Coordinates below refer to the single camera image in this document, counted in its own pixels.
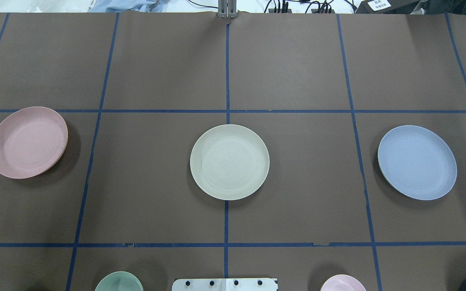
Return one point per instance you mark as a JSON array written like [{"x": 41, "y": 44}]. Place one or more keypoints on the black box with label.
[{"x": 414, "y": 7}]

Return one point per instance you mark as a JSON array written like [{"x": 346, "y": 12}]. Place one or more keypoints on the cream plate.
[{"x": 229, "y": 162}]

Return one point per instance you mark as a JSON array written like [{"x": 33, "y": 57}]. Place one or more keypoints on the grey aluminium frame post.
[{"x": 227, "y": 9}]

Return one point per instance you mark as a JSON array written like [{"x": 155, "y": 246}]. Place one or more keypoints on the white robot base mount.
[{"x": 225, "y": 284}]

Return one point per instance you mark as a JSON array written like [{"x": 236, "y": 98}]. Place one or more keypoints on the light blue cloth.
[{"x": 118, "y": 6}]

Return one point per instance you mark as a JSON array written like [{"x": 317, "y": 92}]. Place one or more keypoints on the blue plate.
[{"x": 417, "y": 163}]

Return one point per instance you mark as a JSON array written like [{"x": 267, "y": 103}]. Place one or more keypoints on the pink plate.
[{"x": 32, "y": 140}]

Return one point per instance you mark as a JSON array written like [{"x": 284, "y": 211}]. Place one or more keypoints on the pink bowl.
[{"x": 342, "y": 282}]

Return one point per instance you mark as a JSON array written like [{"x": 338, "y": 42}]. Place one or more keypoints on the green bowl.
[{"x": 119, "y": 281}]

